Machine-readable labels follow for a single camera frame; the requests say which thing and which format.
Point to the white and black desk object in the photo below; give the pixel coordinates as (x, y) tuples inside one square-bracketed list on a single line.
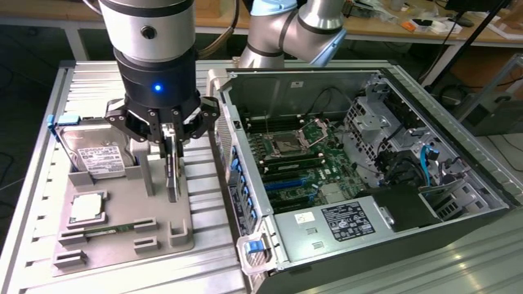
[(444, 27)]

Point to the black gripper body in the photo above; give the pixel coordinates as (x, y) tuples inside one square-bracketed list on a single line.
[(158, 82)]

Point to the CPU socket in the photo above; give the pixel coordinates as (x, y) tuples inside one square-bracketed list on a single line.
[(286, 144)]

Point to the open black PC case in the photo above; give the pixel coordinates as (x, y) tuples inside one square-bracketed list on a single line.
[(408, 260)]

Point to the graphics card with black fan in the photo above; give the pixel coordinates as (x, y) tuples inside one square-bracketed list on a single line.
[(174, 177)]

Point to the thin locking lever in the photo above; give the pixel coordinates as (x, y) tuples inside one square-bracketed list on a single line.
[(267, 122)]

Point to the silver CPU chip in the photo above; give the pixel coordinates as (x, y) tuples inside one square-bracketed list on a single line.
[(87, 208)]

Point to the metal socket cover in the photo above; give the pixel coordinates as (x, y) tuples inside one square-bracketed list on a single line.
[(302, 131)]

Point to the green RAM stick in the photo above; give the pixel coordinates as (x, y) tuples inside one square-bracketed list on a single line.
[(110, 229)]

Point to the blue slot retainer clip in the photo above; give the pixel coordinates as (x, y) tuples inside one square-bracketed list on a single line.
[(251, 205), (247, 193), (243, 181), (234, 162), (255, 218)]

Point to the blue case latch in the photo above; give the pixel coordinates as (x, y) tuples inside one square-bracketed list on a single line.
[(254, 247)]

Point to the black plastic shroud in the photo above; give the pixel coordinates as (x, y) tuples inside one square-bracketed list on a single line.
[(400, 211)]

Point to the green motherboard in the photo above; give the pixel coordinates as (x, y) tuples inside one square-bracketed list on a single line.
[(331, 159)]

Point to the black monitor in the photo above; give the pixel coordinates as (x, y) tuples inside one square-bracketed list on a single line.
[(470, 4)]

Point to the silver chipset heatsink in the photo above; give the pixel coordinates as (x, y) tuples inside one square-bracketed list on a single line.
[(334, 193)]

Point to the black tripod pole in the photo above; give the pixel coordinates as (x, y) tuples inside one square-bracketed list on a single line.
[(451, 55)]

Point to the black installed RAM stick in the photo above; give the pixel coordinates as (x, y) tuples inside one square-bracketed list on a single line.
[(292, 165)]

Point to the hard disk in blue carrier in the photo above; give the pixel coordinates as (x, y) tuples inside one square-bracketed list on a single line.
[(102, 159)]

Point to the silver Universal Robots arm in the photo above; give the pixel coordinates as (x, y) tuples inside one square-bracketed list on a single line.
[(147, 18)]

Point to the gray parts rack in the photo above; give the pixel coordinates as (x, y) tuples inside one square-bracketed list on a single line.
[(123, 260)]

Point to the blue expansion slot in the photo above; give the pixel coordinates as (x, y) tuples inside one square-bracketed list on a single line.
[(286, 183)]

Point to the black expansion slot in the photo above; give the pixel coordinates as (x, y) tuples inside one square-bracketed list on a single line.
[(290, 202)]

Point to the silver disk bay cage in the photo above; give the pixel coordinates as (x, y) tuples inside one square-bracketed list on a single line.
[(367, 122)]

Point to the silver power supply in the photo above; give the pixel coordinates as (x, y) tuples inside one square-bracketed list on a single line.
[(302, 245)]

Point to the gray disk bay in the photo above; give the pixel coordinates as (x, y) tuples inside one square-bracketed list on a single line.
[(450, 208)]

